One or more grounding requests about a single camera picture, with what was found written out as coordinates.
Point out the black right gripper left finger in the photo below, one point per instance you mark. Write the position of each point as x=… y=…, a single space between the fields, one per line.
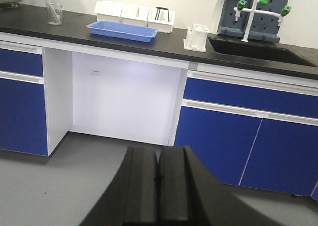
x=131 y=197

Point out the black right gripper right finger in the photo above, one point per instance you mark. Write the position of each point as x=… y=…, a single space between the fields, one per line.
x=189 y=195

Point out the clear glass test tube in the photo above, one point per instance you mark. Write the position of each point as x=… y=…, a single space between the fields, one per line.
x=47 y=0

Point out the white test tube rack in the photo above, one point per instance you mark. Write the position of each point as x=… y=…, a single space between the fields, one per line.
x=196 y=38

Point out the grey pegboard drying rack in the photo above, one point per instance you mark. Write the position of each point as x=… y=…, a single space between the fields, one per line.
x=264 y=27

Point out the blue white lab cabinet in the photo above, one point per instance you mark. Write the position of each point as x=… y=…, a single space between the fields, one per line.
x=252 y=123

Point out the black lab sink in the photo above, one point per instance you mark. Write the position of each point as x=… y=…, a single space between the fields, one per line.
x=263 y=52

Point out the blue plastic tray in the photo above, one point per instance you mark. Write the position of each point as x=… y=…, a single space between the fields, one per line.
x=123 y=31

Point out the right white storage bin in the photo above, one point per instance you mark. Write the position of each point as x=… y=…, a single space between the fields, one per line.
x=161 y=26

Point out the white storage bin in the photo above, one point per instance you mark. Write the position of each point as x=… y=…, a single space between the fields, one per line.
x=161 y=26
x=135 y=15
x=108 y=11

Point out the middle white storage bin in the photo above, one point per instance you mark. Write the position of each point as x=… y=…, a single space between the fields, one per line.
x=135 y=15

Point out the left white storage bin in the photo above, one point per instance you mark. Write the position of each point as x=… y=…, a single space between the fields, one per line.
x=108 y=11

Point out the large glass beaker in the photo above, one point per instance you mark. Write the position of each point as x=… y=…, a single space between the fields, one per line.
x=58 y=8

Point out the white lab faucet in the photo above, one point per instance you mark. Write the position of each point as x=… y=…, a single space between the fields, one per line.
x=241 y=8

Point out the black wire tripod stand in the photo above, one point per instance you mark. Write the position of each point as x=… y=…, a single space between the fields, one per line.
x=162 y=14

